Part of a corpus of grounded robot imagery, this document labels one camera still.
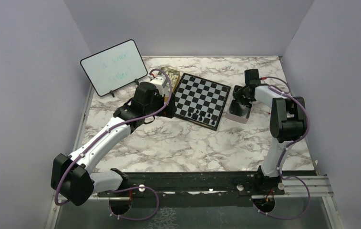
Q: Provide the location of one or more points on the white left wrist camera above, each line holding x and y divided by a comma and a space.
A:
159, 82

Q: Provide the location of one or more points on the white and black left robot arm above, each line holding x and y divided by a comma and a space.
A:
73, 176

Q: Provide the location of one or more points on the pile of black chess pieces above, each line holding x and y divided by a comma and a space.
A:
241, 97

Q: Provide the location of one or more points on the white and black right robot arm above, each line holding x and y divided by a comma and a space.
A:
288, 123

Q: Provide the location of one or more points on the black mounting rail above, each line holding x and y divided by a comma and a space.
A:
213, 189

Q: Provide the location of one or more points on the pile of white chess pieces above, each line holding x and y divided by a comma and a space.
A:
173, 77

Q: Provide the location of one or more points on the black and silver chessboard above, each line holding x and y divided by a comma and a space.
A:
209, 97

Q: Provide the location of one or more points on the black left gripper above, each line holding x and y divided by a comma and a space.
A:
169, 110

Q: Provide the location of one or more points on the pink tin box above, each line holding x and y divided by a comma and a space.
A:
239, 111

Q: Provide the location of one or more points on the small whiteboard with stand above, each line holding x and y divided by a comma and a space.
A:
114, 68

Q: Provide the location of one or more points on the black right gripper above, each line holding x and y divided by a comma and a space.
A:
246, 86

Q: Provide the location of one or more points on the black chess rook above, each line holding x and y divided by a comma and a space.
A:
194, 116

